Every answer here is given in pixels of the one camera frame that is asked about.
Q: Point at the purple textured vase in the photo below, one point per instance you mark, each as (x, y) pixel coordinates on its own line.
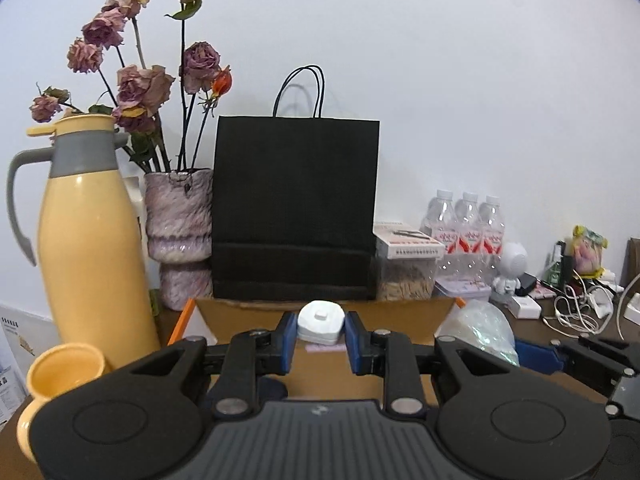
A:
(177, 230)

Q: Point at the dried roses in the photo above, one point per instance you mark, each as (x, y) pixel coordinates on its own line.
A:
(140, 85)

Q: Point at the yellow snack bag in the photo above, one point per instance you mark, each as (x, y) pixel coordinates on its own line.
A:
(590, 250)

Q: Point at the yellow thermos jug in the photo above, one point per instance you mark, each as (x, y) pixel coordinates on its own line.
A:
(90, 250)

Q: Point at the red cardboard box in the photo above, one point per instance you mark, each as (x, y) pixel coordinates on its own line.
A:
(240, 317)

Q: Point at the black paper bag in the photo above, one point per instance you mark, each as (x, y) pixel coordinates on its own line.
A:
(295, 210)

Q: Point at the white and red flat box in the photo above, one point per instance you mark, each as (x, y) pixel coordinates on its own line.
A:
(407, 240)

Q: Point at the white booklet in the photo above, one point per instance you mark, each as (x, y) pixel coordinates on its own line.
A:
(20, 350)

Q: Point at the round white gadget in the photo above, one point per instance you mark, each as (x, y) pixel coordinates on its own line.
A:
(320, 322)

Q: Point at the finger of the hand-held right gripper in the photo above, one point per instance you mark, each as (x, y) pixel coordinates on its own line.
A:
(537, 355)

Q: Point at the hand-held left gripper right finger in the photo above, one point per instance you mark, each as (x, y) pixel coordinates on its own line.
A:
(352, 342)

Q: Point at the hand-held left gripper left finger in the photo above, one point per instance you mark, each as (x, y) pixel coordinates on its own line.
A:
(287, 342)

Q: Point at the clear plastic bag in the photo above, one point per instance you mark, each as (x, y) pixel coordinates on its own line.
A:
(477, 325)

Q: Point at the white robot toy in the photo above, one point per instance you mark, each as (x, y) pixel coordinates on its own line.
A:
(512, 265)

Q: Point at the clear plastic container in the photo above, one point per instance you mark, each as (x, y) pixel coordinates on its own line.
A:
(405, 280)

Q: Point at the yellow mug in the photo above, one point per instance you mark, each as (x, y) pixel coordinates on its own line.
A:
(60, 367)

